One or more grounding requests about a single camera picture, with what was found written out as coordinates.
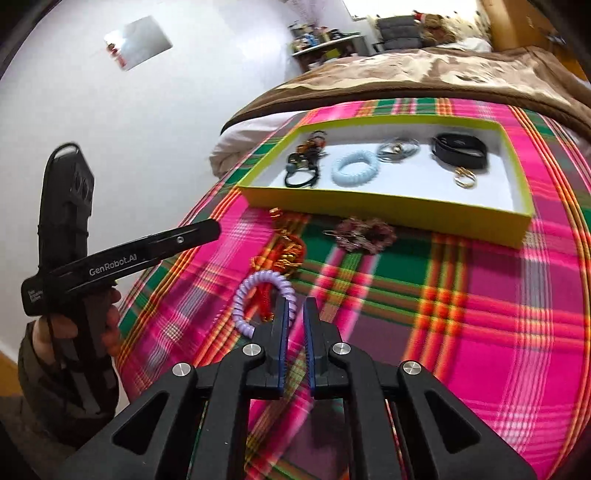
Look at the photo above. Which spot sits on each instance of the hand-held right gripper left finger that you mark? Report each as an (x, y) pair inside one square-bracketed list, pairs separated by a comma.
[(278, 344)]

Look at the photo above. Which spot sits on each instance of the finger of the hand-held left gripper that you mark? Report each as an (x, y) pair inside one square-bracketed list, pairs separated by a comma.
[(194, 235)]

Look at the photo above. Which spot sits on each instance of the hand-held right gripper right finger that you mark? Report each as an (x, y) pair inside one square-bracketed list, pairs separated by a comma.
[(314, 344)]

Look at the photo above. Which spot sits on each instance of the dark red scrunchie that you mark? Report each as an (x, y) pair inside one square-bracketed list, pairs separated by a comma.
[(369, 233)]

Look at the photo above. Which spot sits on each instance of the yellow-green shallow box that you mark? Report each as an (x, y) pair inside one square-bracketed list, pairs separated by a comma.
[(369, 210)]

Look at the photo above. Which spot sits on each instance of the gold rings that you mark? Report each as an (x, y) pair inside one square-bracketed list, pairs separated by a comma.
[(464, 180)]

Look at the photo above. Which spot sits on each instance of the person's left forearm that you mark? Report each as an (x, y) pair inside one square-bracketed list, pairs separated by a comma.
[(41, 397)]

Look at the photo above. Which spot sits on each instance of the person's left hand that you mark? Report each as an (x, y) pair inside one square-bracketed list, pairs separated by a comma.
[(113, 318)]

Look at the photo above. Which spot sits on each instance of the white bed sheet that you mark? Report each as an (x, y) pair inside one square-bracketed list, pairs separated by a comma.
[(240, 138)]

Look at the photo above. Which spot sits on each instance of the pink plaid cloth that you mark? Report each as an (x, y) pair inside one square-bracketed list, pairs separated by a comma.
[(461, 323)]

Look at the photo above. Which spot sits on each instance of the cluttered desk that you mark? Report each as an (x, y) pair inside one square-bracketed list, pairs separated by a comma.
[(332, 50)]

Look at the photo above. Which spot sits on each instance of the group of bottles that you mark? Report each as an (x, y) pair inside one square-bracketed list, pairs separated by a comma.
[(314, 37)]

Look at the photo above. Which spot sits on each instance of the dark armchair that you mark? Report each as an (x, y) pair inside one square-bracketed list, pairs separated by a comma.
[(399, 30)]

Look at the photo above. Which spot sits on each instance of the brown plush blanket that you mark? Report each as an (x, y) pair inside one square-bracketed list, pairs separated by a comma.
[(438, 74)]

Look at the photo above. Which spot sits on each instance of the brown teddy bear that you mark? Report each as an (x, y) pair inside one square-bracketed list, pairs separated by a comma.
[(434, 27)]

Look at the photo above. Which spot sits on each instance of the white pillow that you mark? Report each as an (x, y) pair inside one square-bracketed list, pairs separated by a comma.
[(471, 45)]

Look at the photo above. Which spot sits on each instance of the wooden wardrobe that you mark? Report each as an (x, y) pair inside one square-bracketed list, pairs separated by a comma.
[(512, 23)]

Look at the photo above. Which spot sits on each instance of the silver wall poster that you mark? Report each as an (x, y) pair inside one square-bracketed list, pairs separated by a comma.
[(138, 44)]

